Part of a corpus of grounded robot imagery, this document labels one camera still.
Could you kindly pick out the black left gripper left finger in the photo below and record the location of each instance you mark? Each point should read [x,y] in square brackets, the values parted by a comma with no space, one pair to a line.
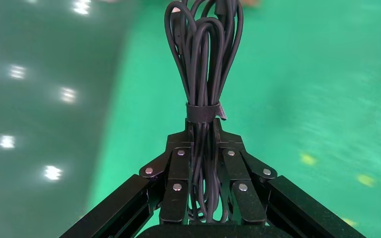
[174,197]

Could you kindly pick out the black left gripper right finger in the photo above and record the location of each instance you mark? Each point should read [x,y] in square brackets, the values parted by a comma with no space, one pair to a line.
[248,200]

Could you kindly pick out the green table cloth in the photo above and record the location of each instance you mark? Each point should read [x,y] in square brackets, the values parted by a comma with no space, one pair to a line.
[308,82]

